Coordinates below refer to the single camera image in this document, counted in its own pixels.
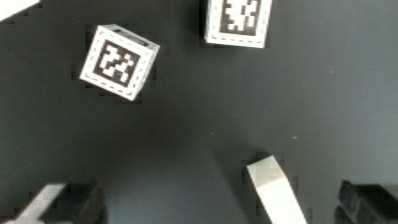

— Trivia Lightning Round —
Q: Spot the white tagged cube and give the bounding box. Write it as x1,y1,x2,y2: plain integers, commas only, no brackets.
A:
204,0,273,48
79,24,159,101

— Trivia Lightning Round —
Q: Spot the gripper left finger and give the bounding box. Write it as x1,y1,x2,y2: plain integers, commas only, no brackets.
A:
10,182,106,224

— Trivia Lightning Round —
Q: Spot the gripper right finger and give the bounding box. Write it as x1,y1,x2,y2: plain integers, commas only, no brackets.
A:
333,180,398,224

